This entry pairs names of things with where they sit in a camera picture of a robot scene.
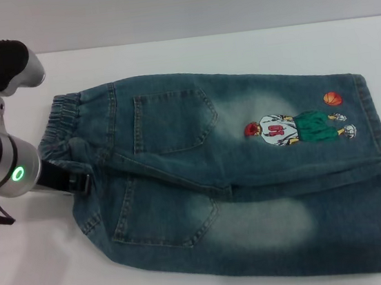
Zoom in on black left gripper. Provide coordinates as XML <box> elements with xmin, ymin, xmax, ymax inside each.
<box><xmin>32</xmin><ymin>154</ymin><xmax>94</xmax><ymax>204</ymax></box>

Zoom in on blue denim shorts with print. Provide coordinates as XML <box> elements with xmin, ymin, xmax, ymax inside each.
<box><xmin>29</xmin><ymin>45</ymin><xmax>381</xmax><ymax>285</ymax></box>

